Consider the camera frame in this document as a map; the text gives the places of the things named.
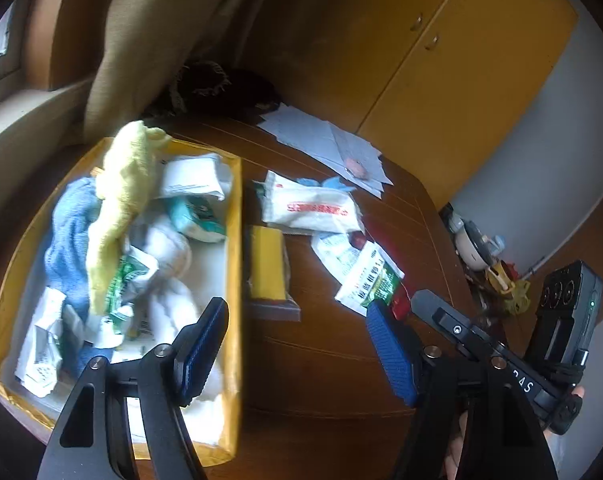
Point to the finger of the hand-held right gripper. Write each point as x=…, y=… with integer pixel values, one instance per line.
x=456, y=331

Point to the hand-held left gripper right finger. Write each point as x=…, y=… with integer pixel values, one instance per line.
x=394, y=355

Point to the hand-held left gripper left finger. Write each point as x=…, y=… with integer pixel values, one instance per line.
x=201, y=355

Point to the green white printed packet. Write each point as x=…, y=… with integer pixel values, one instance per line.
x=126, y=280
x=376, y=280

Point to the yellow cardboard box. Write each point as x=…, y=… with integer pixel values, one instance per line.
x=235, y=270

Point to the white fluffy cotton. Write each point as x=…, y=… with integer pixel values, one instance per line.
x=169, y=255

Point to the yellow sponge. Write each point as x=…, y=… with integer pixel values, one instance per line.
x=269, y=265

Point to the teal white tissue pack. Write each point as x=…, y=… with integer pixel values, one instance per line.
x=196, y=217

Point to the blue towel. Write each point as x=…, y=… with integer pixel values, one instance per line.
x=68, y=250

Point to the white packet with red print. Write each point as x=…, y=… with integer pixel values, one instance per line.
x=306, y=205

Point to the white tissue packet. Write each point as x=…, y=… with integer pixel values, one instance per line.
x=191, y=175

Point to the small blue cloth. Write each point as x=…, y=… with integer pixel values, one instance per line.
x=331, y=184

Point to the yellow towel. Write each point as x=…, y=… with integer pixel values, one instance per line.
x=126, y=185

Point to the person's right hand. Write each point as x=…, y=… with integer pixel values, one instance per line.
x=456, y=452

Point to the yellow toy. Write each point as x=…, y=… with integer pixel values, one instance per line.
x=506, y=285

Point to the pile of white paper sheets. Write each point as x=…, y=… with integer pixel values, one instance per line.
x=306, y=127

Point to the yellow wooden cabinet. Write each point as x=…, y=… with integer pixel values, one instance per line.
x=456, y=85

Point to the dark fringed cloth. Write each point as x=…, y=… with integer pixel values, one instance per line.
x=231, y=90

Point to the beige stone windowsill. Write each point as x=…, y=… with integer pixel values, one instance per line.
x=26, y=120

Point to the beige curtain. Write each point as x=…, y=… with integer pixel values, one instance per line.
x=146, y=35

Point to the brown wooden window casing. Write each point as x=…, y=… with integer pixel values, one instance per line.
x=56, y=25

